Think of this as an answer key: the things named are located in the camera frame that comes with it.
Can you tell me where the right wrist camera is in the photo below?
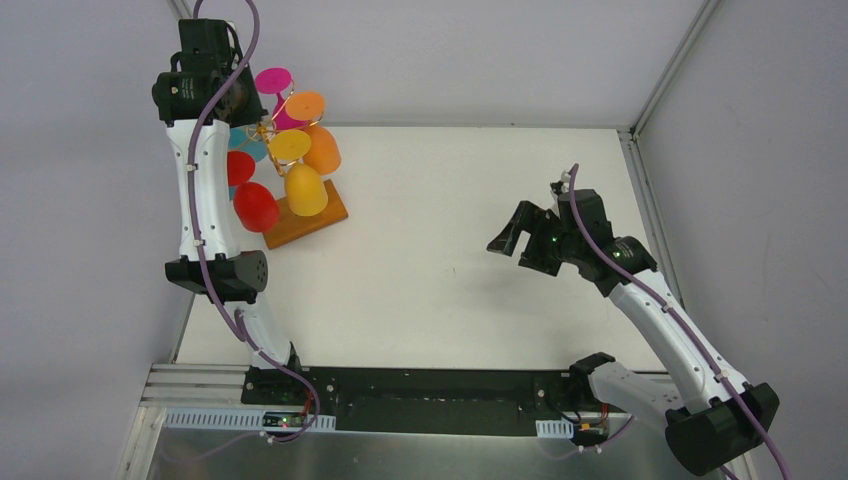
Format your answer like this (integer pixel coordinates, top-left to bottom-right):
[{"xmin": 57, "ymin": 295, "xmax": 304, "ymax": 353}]
[{"xmin": 550, "ymin": 165, "xmax": 577, "ymax": 202}]

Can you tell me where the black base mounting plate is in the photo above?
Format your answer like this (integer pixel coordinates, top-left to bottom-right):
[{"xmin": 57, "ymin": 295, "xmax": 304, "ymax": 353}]
[{"xmin": 241, "ymin": 366, "xmax": 614, "ymax": 437}]

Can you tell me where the right controller board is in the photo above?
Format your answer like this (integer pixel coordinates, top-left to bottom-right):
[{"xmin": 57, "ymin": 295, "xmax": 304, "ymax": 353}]
[{"xmin": 572, "ymin": 424, "xmax": 609, "ymax": 447}]

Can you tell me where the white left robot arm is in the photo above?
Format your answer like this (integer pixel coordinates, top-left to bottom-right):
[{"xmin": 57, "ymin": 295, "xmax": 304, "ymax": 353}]
[{"xmin": 152, "ymin": 19, "xmax": 308, "ymax": 405}]

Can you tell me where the red wine glass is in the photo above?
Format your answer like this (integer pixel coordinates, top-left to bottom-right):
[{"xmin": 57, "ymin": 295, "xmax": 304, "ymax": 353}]
[{"xmin": 226, "ymin": 150, "xmax": 279, "ymax": 233}]

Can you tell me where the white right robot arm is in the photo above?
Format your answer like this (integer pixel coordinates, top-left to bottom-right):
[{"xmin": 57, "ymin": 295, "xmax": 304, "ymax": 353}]
[{"xmin": 486, "ymin": 186, "xmax": 780, "ymax": 476}]

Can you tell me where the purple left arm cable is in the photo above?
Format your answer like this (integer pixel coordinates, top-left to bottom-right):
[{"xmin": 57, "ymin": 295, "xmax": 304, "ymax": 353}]
[{"xmin": 158, "ymin": 0, "xmax": 322, "ymax": 465}]

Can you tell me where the magenta wine glass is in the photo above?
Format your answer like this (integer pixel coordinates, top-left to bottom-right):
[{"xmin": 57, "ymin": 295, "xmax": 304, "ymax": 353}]
[{"xmin": 255, "ymin": 67, "xmax": 308, "ymax": 131}]

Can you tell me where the left controller board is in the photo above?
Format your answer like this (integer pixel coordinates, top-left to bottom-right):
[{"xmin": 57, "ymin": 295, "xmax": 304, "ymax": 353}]
[{"xmin": 262, "ymin": 411, "xmax": 309, "ymax": 431}]

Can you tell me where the teal wine glass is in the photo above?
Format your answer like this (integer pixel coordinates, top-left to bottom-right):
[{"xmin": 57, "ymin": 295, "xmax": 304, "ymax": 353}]
[{"xmin": 227, "ymin": 127, "xmax": 267, "ymax": 200}]

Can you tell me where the wooden rack base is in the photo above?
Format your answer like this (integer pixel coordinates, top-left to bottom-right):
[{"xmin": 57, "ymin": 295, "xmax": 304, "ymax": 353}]
[{"xmin": 261, "ymin": 180, "xmax": 350, "ymax": 251}]

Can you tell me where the gold wire rack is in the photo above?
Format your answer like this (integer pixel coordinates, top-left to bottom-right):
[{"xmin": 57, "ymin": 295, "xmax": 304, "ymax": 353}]
[{"xmin": 253, "ymin": 71, "xmax": 326, "ymax": 177}]

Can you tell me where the controller board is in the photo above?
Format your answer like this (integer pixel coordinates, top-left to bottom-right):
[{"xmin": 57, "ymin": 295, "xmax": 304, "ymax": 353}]
[
  {"xmin": 572, "ymin": 424, "xmax": 609, "ymax": 447},
  {"xmin": 262, "ymin": 411, "xmax": 309, "ymax": 431}
]

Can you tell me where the yellow wine glass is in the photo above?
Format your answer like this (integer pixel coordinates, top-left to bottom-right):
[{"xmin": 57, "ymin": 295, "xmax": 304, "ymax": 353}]
[{"xmin": 267, "ymin": 129, "xmax": 329, "ymax": 217}]

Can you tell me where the orange wine glass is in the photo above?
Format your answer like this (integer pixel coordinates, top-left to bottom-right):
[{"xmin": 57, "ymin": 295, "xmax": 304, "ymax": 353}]
[{"xmin": 283, "ymin": 91, "xmax": 342, "ymax": 176}]

